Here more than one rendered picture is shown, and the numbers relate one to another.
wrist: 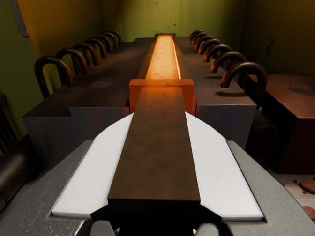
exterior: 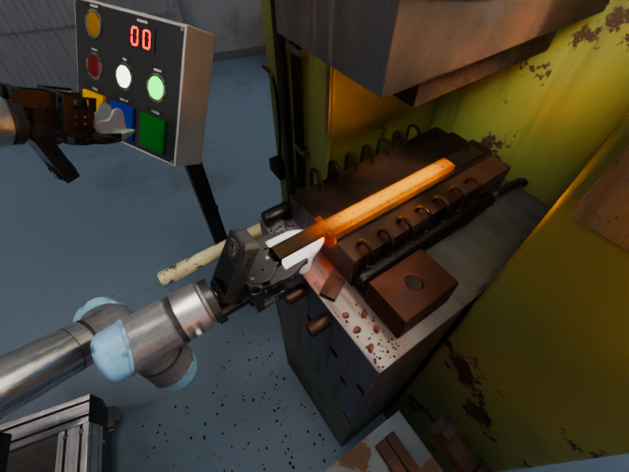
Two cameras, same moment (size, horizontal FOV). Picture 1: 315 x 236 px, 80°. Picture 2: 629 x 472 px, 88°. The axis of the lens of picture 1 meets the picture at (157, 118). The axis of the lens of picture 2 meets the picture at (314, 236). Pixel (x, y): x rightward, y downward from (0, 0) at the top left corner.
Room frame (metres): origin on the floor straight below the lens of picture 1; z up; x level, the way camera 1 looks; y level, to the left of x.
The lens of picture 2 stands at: (-0.10, -0.28, 1.43)
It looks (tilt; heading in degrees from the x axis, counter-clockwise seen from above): 51 degrees down; 52
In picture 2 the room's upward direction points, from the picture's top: straight up
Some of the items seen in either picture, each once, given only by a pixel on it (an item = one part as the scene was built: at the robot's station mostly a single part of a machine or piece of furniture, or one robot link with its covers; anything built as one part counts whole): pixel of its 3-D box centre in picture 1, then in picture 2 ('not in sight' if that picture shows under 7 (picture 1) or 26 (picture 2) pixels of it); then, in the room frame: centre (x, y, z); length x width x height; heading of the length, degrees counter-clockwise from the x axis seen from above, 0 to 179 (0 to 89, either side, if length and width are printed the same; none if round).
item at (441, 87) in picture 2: not in sight; (474, 45); (0.39, -0.02, 1.24); 0.30 x 0.07 x 0.06; 177
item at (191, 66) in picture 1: (151, 71); (401, 191); (0.35, 0.01, 0.96); 0.42 x 0.20 x 0.09; 177
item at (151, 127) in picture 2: not in sight; (154, 133); (0.01, 0.44, 1.01); 0.07 x 0.05 x 0.07; 112
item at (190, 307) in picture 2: not in sight; (195, 311); (-0.11, 0.01, 0.98); 0.08 x 0.05 x 0.08; 87
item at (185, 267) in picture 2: not in sight; (230, 244); (0.07, 0.37, 0.62); 0.44 x 0.05 x 0.05; 177
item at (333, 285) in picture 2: not in sight; (332, 287); (0.10, -0.06, 0.92); 0.04 x 0.03 x 0.01; 25
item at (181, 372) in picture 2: not in sight; (160, 356); (-0.19, 0.03, 0.88); 0.11 x 0.08 x 0.11; 114
